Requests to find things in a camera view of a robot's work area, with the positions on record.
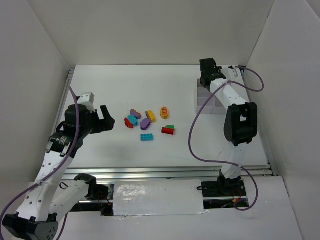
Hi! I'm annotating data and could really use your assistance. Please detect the teal oval lego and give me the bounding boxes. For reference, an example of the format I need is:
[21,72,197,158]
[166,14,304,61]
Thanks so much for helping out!
[127,114,138,127]

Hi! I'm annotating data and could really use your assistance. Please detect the yellow brown lego brick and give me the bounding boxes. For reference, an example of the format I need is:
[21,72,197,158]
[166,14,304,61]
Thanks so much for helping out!
[145,110,156,123]

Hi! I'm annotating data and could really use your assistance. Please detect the purple brown half-round lego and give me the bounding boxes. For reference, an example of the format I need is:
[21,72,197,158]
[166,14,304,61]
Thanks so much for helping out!
[129,108,142,120]

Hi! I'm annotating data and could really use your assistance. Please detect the red rectangular lego brick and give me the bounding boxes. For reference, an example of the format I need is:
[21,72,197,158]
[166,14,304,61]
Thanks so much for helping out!
[161,127,175,135]

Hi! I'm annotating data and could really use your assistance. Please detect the teal flat lego plate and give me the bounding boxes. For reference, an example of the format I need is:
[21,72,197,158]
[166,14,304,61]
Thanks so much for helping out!
[140,133,154,142]

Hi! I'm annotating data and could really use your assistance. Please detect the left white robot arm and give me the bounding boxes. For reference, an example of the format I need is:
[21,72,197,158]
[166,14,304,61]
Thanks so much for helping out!
[0,104,115,240]

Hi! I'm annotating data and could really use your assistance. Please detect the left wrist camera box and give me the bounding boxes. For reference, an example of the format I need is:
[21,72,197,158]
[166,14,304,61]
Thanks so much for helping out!
[77,92,95,111]

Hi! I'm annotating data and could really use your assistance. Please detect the purple oval lego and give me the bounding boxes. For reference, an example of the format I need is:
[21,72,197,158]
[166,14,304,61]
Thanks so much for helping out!
[140,118,151,131]

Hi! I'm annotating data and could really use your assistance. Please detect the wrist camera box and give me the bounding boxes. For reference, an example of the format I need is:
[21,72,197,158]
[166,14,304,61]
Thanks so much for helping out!
[220,66,239,81]
[77,92,95,111]

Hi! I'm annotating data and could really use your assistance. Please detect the yellow butterfly lego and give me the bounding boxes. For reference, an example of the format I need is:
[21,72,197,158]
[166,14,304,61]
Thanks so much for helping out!
[160,106,169,119]

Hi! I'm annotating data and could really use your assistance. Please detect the white foil-taped panel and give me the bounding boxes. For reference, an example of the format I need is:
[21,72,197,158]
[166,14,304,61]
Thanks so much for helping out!
[113,179,205,217]

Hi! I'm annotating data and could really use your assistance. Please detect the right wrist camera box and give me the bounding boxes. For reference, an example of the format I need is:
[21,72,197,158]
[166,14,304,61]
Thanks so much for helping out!
[220,66,239,81]

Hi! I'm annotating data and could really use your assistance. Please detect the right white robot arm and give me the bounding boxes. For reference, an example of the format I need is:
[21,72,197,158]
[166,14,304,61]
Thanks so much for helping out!
[199,58,258,194]

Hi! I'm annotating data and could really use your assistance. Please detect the white compartment organizer tray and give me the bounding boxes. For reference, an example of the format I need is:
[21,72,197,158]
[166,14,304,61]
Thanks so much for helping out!
[195,78,233,115]

